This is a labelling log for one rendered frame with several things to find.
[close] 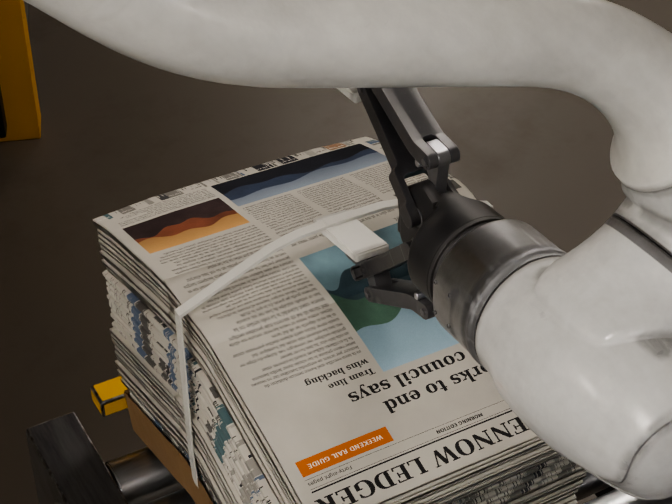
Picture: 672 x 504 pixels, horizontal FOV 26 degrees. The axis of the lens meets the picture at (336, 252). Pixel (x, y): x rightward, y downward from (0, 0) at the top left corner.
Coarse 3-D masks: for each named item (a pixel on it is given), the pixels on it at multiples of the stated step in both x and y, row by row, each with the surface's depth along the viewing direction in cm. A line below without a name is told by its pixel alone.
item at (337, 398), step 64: (320, 320) 112; (384, 320) 113; (256, 384) 107; (320, 384) 108; (384, 384) 109; (448, 384) 110; (256, 448) 108; (320, 448) 104; (384, 448) 105; (448, 448) 106; (512, 448) 107
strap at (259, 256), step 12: (372, 204) 117; (384, 204) 117; (396, 204) 117; (336, 216) 116; (348, 216) 116; (360, 216) 116; (300, 228) 114; (312, 228) 114; (324, 228) 115; (276, 240) 114; (288, 240) 114; (264, 252) 113; (240, 264) 113; (252, 264) 113; (228, 276) 113; (216, 288) 112; (192, 300) 113; (204, 300) 112; (180, 312) 112
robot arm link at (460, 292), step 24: (480, 240) 93; (504, 240) 92; (528, 240) 92; (456, 264) 93; (480, 264) 92; (504, 264) 90; (456, 288) 92; (480, 288) 91; (456, 312) 92; (480, 312) 90; (456, 336) 94
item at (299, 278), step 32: (384, 224) 121; (288, 256) 118; (320, 256) 118; (192, 288) 115; (224, 288) 115; (256, 288) 115; (288, 288) 115; (320, 288) 115; (352, 288) 115; (192, 320) 113; (224, 320) 112; (256, 320) 112; (192, 352) 116; (192, 384) 118; (192, 416) 120
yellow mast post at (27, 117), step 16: (0, 0) 298; (16, 0) 299; (0, 16) 301; (16, 16) 301; (0, 32) 303; (16, 32) 303; (0, 48) 305; (16, 48) 306; (0, 64) 307; (16, 64) 308; (32, 64) 316; (0, 80) 310; (16, 80) 310; (32, 80) 312; (16, 96) 313; (32, 96) 313; (16, 112) 315; (32, 112) 316; (16, 128) 318; (32, 128) 318
